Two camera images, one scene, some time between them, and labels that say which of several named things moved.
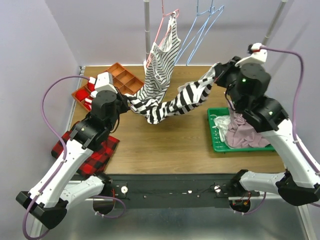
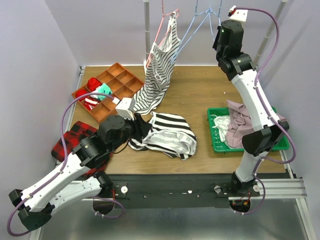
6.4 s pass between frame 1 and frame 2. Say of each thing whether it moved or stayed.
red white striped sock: stayed
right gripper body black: moved
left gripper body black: moved
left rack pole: stayed
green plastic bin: stayed
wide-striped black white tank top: moved
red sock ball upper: stayed
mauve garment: stayed
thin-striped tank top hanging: stayed
